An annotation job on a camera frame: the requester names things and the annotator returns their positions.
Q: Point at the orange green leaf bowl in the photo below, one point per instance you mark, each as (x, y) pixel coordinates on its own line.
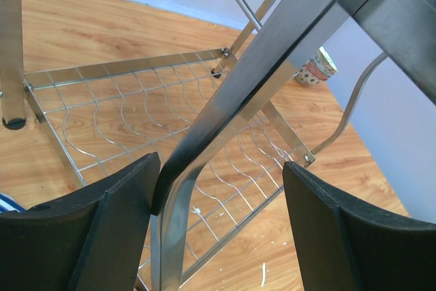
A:
(324, 62)

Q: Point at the black diamond pattern bowl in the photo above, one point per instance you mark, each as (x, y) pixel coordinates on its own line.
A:
(306, 78)

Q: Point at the blue white striped cloth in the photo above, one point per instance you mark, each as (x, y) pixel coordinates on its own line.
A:
(7, 203)

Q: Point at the pink floral bowl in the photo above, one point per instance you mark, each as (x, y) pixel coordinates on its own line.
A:
(317, 71)

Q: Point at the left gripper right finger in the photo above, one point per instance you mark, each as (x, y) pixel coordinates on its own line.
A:
(345, 243)

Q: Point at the steel two-tier dish rack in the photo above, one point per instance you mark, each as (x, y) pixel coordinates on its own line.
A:
(403, 29)

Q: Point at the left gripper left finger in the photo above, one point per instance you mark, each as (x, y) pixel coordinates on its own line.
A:
(90, 239)

